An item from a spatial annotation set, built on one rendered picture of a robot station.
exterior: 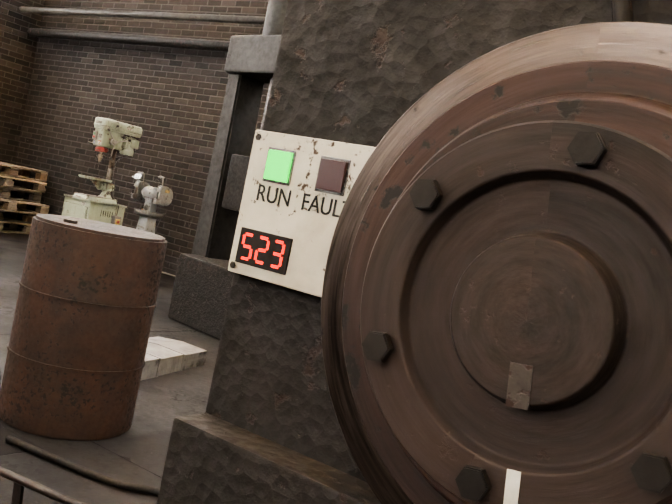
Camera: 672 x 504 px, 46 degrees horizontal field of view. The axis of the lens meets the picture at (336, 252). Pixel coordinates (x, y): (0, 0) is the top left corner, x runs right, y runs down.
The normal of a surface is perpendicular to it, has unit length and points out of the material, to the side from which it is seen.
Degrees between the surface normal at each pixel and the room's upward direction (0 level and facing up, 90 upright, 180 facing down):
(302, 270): 90
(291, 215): 90
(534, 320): 90
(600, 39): 90
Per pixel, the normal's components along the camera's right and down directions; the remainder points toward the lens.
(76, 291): 0.11, 0.07
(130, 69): -0.55, -0.07
